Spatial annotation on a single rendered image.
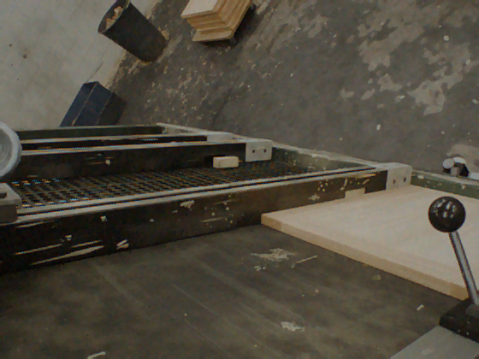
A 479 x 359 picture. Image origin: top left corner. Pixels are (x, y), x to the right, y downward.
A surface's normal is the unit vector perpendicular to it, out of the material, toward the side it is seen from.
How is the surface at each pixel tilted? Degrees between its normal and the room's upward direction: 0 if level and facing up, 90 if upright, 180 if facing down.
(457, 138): 0
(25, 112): 90
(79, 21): 90
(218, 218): 90
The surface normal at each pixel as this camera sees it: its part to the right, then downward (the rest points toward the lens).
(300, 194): 0.63, 0.19
